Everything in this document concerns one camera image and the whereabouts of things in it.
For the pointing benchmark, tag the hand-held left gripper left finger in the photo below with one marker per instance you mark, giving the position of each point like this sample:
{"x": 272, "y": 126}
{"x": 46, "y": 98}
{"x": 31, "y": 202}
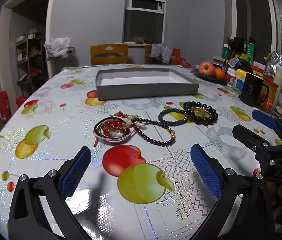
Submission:
{"x": 77, "y": 175}

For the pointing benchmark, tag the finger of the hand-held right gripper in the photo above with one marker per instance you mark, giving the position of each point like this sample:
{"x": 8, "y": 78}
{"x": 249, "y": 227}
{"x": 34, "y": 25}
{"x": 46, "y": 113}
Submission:
{"x": 247, "y": 135}
{"x": 263, "y": 118}

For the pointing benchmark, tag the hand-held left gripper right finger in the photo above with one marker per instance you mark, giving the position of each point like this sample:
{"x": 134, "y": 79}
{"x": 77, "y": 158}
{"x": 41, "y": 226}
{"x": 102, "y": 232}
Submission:
{"x": 206, "y": 172}

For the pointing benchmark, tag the black bangle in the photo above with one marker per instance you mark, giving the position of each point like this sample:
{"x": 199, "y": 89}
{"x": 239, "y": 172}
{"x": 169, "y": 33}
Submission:
{"x": 96, "y": 130}

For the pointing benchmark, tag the grey shallow cardboard box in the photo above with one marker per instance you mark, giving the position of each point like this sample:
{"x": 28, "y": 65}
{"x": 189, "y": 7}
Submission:
{"x": 146, "y": 87}

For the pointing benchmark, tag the orange box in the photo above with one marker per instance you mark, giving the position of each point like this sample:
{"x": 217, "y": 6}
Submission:
{"x": 271, "y": 100}

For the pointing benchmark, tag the black mug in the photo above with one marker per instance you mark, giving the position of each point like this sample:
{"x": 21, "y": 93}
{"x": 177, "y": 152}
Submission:
{"x": 252, "y": 90}

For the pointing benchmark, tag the cream plastic bottle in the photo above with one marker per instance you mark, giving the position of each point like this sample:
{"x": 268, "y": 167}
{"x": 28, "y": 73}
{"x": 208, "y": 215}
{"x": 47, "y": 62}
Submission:
{"x": 279, "y": 82}

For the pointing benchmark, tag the yellow cap bottle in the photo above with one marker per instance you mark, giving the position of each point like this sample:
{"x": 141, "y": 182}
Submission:
{"x": 239, "y": 80}

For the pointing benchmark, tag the white bottle with red label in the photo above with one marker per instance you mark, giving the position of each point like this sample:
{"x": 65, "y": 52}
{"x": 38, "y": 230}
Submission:
{"x": 230, "y": 78}

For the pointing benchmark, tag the black packet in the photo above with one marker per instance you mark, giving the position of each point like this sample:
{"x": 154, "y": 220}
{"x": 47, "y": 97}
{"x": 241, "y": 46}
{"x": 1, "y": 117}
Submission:
{"x": 242, "y": 65}

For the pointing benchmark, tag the silver foil bag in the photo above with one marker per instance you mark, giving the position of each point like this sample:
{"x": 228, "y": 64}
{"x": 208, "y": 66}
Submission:
{"x": 274, "y": 61}

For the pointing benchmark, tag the orange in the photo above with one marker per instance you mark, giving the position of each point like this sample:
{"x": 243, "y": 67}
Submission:
{"x": 219, "y": 73}

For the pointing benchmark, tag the green spray can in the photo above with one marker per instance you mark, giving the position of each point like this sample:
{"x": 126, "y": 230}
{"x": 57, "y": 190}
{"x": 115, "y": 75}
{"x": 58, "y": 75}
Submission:
{"x": 250, "y": 51}

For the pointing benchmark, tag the dark fruit plate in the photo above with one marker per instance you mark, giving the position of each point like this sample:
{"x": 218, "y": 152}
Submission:
{"x": 206, "y": 78}

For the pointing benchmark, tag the fruit print tablecloth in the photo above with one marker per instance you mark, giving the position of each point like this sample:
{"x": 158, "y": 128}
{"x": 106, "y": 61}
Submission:
{"x": 55, "y": 105}

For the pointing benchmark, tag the red apple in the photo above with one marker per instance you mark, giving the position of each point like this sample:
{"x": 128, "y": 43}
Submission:
{"x": 206, "y": 68}

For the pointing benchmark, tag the green box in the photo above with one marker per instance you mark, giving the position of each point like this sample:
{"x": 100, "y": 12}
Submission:
{"x": 225, "y": 51}

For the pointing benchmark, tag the red box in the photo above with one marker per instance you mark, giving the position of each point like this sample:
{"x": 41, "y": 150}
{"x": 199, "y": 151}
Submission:
{"x": 4, "y": 105}
{"x": 20, "y": 102}

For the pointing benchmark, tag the red bag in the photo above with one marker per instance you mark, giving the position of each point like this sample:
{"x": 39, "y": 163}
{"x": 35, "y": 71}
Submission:
{"x": 182, "y": 60}

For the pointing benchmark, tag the grey checked cloth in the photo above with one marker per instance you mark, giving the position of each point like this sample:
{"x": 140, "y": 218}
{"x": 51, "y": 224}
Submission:
{"x": 162, "y": 53}

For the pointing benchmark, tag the metal shelf rack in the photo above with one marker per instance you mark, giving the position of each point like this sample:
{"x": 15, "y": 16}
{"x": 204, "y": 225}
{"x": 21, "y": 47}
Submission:
{"x": 30, "y": 62}

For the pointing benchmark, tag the wooden chair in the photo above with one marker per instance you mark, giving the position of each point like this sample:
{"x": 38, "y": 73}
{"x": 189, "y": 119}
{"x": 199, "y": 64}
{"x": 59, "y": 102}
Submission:
{"x": 148, "y": 55}
{"x": 108, "y": 55}

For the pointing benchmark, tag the white plastic bag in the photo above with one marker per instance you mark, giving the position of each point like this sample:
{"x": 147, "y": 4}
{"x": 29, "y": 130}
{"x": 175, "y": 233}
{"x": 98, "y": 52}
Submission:
{"x": 55, "y": 46}

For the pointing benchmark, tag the small container on sill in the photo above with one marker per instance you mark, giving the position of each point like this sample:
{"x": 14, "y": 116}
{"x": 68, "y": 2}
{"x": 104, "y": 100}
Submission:
{"x": 139, "y": 40}

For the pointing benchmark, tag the window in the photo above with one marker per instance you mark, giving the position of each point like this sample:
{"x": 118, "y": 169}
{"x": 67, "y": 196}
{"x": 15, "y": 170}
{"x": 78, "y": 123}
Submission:
{"x": 144, "y": 17}

